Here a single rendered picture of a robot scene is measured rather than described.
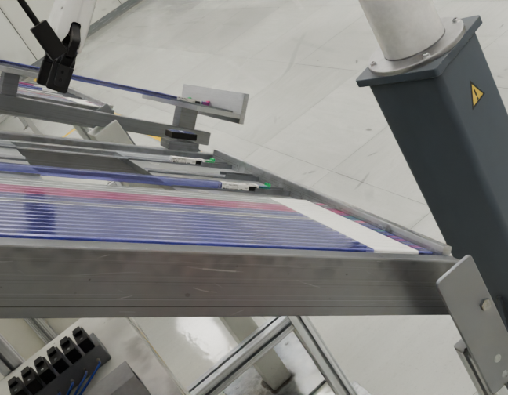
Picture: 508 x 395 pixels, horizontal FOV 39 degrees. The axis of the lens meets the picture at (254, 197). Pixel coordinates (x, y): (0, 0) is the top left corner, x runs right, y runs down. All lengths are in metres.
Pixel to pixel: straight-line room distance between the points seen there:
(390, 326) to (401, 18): 0.87
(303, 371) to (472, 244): 0.60
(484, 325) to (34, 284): 0.45
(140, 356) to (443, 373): 0.80
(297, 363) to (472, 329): 1.20
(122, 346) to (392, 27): 0.73
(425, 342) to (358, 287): 1.10
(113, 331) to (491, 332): 0.70
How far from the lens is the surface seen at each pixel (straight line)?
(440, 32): 1.38
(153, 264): 0.62
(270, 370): 1.88
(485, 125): 1.44
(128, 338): 1.23
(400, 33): 1.34
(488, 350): 0.81
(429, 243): 0.82
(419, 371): 1.76
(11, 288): 0.60
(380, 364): 1.82
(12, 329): 2.20
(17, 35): 8.73
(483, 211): 1.49
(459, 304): 0.75
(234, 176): 1.16
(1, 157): 1.06
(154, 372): 1.11
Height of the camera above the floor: 1.21
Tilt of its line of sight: 25 degrees down
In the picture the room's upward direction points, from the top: 32 degrees counter-clockwise
